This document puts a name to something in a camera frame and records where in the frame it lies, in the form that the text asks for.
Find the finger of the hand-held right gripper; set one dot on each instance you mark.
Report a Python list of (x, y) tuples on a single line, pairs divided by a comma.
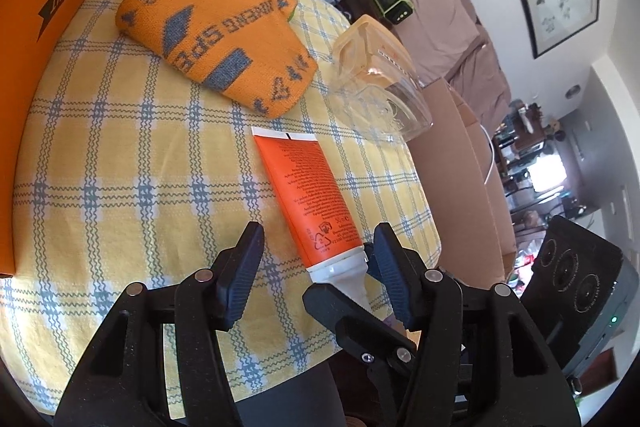
[(369, 259), (350, 322)]

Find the orange cream tube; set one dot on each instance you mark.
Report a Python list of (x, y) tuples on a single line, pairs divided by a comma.
[(305, 197)]

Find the clear plastic jar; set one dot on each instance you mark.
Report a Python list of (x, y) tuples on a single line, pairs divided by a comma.
[(380, 97)]

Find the orange knit cloth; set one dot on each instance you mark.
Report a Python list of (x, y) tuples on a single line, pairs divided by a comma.
[(210, 32)]

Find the yellow checked tablecloth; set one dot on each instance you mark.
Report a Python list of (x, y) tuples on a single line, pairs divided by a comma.
[(125, 157)]

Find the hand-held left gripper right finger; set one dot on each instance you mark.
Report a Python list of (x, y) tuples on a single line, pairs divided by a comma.
[(395, 277)]

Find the green and black device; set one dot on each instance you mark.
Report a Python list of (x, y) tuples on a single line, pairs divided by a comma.
[(392, 4)]

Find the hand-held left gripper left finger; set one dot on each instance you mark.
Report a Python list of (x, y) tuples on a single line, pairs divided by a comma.
[(240, 277)]

